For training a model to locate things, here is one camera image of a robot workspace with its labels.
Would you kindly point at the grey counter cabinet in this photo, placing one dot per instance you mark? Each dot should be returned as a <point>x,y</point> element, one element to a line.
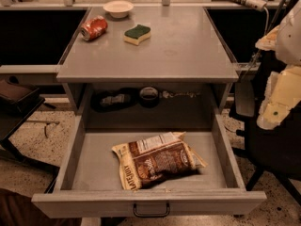
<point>183,56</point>

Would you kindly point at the brown chip bag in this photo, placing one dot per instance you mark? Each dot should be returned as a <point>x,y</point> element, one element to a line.
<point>153,160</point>

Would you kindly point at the black object under counter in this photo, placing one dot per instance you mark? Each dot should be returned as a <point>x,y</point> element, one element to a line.
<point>108,101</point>

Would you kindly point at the green and yellow sponge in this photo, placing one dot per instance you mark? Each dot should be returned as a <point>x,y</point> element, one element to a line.
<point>137,34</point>

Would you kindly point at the white bowl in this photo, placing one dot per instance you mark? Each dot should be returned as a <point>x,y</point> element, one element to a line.
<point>118,9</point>

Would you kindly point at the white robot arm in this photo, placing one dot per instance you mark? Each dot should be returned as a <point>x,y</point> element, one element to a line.
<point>285,39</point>

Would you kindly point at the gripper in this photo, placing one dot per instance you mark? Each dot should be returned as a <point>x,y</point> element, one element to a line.
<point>291,38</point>

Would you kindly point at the black tape roll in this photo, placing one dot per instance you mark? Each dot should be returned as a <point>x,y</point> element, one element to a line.
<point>149,97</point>

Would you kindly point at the black office chair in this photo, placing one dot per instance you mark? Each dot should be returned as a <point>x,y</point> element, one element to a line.
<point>277,151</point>

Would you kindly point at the open grey top drawer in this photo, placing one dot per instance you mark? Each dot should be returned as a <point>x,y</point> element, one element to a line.
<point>93,183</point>

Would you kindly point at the crushed red soda can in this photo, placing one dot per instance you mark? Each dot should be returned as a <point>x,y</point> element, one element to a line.
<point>94,28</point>

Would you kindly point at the black drawer handle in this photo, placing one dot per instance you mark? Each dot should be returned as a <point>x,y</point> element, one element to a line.
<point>157,210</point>

